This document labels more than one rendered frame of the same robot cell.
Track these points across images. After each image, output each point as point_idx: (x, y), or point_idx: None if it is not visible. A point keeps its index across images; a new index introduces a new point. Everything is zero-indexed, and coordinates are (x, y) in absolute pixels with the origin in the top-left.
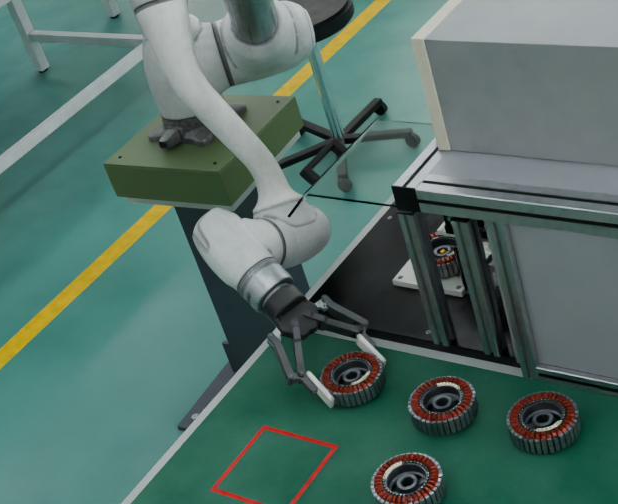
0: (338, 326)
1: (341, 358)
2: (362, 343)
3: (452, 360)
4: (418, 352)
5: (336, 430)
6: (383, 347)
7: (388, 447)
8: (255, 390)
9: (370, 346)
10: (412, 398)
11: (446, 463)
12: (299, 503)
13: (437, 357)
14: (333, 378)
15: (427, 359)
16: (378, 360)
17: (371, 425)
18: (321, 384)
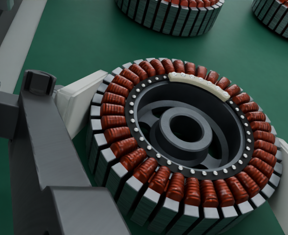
0: (69, 143)
1: (155, 165)
2: (81, 101)
3: (35, 14)
4: (12, 64)
5: None
6: None
7: (258, 55)
8: None
9: (87, 79)
10: (196, 3)
11: (233, 3)
12: None
13: (28, 33)
14: (234, 159)
15: (39, 43)
16: (118, 72)
17: (242, 86)
18: None
